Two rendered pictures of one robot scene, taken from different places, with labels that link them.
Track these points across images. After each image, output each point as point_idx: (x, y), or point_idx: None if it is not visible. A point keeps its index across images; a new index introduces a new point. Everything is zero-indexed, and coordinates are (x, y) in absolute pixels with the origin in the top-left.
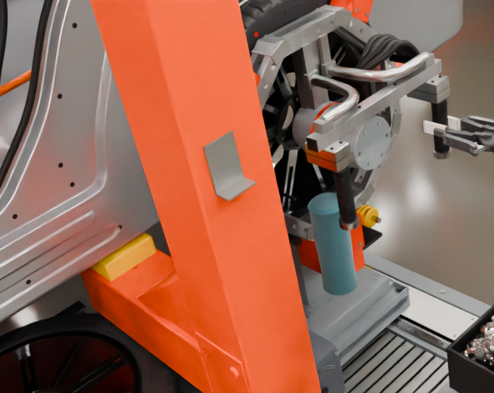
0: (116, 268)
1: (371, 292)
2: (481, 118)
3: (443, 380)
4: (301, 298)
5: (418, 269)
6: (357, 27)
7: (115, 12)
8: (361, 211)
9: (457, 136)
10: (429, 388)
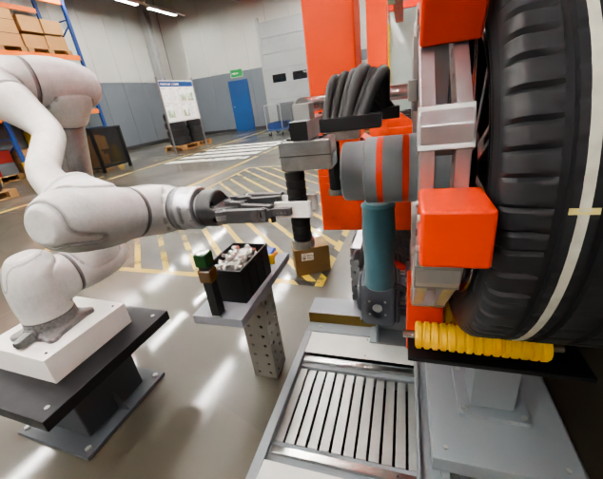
0: None
1: (431, 424)
2: (247, 209)
3: (332, 431)
4: None
5: None
6: (418, 47)
7: None
8: (426, 321)
9: (267, 194)
10: (339, 418)
